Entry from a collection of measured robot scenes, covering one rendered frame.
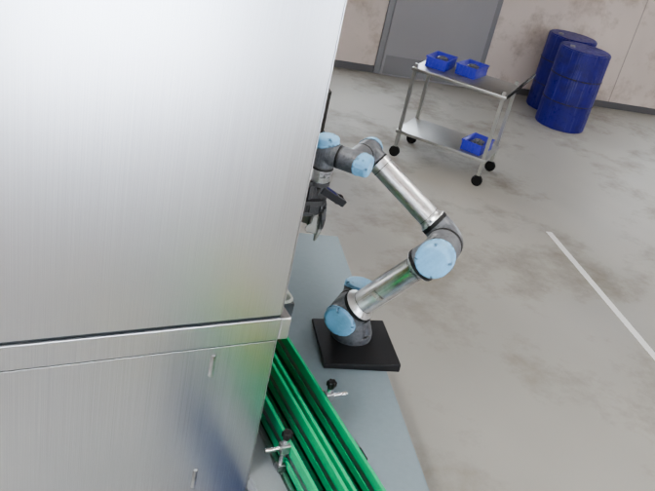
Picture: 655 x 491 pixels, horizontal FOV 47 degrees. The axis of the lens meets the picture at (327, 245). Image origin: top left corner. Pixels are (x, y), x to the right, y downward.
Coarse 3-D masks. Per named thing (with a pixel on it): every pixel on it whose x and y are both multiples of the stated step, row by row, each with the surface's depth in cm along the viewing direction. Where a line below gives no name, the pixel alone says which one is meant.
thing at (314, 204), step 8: (312, 184) 242; (320, 184) 242; (328, 184) 244; (312, 192) 244; (320, 192) 245; (312, 200) 245; (320, 200) 246; (304, 208) 244; (312, 208) 246; (320, 208) 246
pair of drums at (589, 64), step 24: (552, 48) 870; (576, 48) 814; (552, 72) 834; (576, 72) 809; (600, 72) 812; (528, 96) 911; (552, 96) 833; (576, 96) 820; (552, 120) 839; (576, 120) 833
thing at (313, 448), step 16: (272, 368) 224; (272, 384) 225; (288, 400) 215; (288, 416) 215; (304, 416) 207; (304, 432) 206; (304, 448) 206; (320, 448) 198; (320, 464) 199; (336, 480) 190
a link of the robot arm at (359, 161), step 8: (360, 144) 242; (336, 152) 235; (344, 152) 235; (352, 152) 235; (360, 152) 235; (368, 152) 240; (336, 160) 236; (344, 160) 235; (352, 160) 234; (360, 160) 233; (368, 160) 234; (336, 168) 238; (344, 168) 236; (352, 168) 234; (360, 168) 234; (368, 168) 235
